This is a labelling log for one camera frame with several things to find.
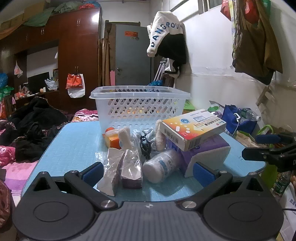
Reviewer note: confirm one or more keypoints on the clear bagged brown item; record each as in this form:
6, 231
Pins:
131, 171

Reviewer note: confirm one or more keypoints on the grey metal door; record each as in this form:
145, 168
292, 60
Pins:
131, 58

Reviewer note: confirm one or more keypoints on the white pill bottle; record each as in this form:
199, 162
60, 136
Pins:
161, 165

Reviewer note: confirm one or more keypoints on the white cloth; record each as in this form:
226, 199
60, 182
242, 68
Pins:
124, 138

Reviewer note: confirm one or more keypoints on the green capped plastic bottle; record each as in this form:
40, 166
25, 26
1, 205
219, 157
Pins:
281, 184

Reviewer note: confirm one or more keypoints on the olive hanging bag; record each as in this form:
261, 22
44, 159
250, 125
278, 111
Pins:
256, 46

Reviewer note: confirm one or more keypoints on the brown wooden wardrobe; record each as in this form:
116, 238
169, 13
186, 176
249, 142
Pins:
78, 51

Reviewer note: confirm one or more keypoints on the blue shopping bag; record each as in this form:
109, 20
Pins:
231, 120

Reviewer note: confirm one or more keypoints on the orange white plastic bag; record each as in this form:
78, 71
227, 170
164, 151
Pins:
74, 83

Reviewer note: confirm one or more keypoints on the black hair clip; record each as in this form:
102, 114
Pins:
144, 146

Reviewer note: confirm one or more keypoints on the black monitor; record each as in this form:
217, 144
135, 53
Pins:
38, 82

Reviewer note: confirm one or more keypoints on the clear plastic bottle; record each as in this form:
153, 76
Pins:
251, 114

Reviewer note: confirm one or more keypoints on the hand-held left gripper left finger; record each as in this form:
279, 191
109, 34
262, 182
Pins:
93, 174

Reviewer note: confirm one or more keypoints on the pink white hanging bag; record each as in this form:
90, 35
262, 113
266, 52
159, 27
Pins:
18, 70

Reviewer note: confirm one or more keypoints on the black clothes pile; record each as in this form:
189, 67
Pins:
34, 122

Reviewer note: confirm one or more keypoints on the black hanging garment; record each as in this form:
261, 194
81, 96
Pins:
173, 51

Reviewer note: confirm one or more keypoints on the beige fuzzy sock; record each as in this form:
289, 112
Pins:
160, 136

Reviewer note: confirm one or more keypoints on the white orange medicine box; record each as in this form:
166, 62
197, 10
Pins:
194, 129

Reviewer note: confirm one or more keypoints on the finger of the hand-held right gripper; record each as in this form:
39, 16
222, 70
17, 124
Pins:
255, 154
268, 139

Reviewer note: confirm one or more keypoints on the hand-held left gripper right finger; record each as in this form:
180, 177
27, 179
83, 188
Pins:
203, 173

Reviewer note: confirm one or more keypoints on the white lettered hoodie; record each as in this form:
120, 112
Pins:
161, 25

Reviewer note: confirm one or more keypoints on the clear bagged white item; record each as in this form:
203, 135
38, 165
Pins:
111, 171

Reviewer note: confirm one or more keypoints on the purple tissue pack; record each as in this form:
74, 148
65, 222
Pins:
208, 150

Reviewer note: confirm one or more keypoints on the small orange box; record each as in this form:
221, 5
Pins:
113, 140

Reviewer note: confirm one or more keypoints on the green cloth bundle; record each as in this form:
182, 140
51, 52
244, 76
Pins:
46, 16

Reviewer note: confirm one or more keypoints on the clear plastic lattice basket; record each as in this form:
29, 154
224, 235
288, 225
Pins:
138, 109

